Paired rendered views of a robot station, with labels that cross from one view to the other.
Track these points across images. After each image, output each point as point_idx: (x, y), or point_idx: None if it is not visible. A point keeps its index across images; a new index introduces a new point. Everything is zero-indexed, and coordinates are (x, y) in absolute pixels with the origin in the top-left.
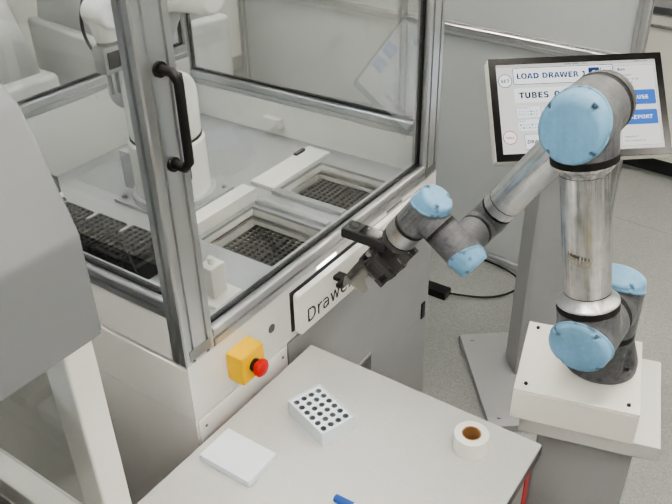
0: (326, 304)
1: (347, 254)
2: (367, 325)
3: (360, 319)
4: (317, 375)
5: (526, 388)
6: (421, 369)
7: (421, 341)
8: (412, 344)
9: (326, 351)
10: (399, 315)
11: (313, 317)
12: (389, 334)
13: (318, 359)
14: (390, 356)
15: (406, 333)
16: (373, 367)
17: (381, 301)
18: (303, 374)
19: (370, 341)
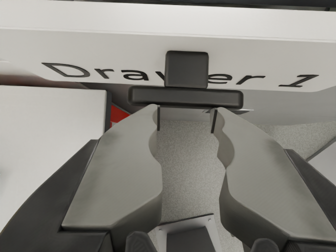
0: (138, 77)
1: (304, 27)
2: (265, 102)
3: (256, 96)
4: (42, 142)
5: None
6: (301, 123)
7: (322, 120)
8: (310, 119)
9: (102, 122)
10: (323, 111)
11: (84, 77)
12: (291, 111)
13: (77, 122)
14: (276, 115)
15: (313, 116)
16: (248, 113)
17: (313, 100)
18: (33, 121)
19: (258, 107)
